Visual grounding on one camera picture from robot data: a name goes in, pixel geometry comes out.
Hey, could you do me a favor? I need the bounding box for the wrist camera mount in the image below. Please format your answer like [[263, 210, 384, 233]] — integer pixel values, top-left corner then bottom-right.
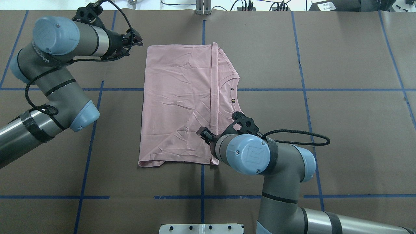
[[72, 0, 106, 29], [220, 111, 263, 138]]

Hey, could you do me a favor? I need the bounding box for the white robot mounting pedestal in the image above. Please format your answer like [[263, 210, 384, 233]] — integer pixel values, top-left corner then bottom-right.
[[159, 223, 245, 234]]

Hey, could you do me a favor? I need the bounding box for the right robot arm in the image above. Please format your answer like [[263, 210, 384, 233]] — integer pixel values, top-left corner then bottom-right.
[[197, 127, 415, 234]]

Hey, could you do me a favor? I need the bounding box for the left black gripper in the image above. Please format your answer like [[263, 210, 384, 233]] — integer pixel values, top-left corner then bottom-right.
[[106, 29, 143, 59]]

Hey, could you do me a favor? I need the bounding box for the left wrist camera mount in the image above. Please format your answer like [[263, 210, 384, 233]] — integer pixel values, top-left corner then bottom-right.
[[72, 0, 106, 29]]

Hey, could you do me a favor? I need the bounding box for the pink Snoopy t-shirt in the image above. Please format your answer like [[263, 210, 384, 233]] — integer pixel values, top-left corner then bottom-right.
[[138, 42, 241, 167]]

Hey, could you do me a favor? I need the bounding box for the aluminium frame post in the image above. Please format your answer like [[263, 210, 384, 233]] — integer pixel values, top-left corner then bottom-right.
[[195, 0, 212, 15]]

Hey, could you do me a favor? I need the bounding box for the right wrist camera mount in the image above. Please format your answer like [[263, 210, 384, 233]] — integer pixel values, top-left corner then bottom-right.
[[220, 111, 263, 138]]

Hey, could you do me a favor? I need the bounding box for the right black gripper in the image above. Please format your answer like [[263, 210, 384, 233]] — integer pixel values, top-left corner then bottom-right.
[[196, 126, 222, 145]]

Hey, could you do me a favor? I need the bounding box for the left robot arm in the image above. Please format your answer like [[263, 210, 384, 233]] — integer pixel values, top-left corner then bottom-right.
[[0, 15, 143, 168]]

